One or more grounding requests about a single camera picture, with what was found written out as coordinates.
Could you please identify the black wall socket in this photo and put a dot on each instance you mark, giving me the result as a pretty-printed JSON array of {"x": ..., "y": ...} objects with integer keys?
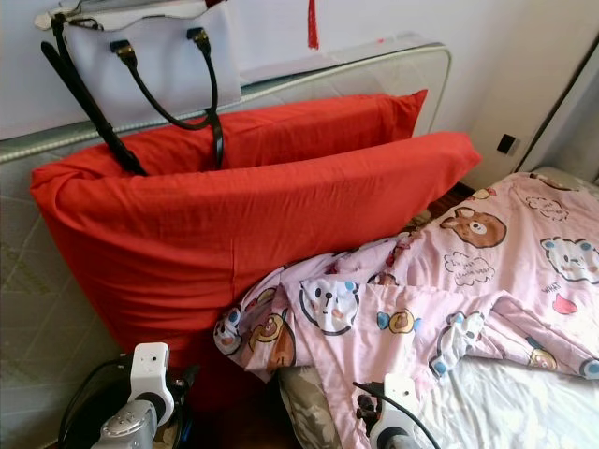
[{"x": 508, "y": 144}]

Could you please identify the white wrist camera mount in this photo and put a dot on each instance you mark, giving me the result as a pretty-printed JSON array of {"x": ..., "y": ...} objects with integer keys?
[
  {"x": 150, "y": 372},
  {"x": 395, "y": 407}
]

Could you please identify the pink cartoon print blanket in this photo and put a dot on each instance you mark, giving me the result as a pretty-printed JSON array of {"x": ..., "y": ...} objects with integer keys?
[{"x": 459, "y": 290}]

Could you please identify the red pillow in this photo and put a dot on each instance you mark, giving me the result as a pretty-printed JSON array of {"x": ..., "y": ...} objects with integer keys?
[
  {"x": 318, "y": 131},
  {"x": 206, "y": 243}
]

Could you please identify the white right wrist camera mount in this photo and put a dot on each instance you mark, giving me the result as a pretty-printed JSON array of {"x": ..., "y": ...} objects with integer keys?
[{"x": 395, "y": 407}]

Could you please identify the red hanging tassel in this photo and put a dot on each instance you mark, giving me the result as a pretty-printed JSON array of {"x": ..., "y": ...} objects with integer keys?
[{"x": 312, "y": 26}]

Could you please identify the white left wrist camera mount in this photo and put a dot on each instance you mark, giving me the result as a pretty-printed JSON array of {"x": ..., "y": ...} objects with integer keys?
[{"x": 150, "y": 372}]

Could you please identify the beige floral bed sheet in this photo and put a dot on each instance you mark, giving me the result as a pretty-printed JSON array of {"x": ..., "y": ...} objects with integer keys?
[{"x": 515, "y": 412}]

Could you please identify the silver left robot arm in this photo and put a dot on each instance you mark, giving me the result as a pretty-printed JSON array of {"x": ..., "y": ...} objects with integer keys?
[{"x": 126, "y": 430}]

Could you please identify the grey panel black frame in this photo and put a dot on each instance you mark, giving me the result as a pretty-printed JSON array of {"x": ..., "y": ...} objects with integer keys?
[{"x": 571, "y": 122}]

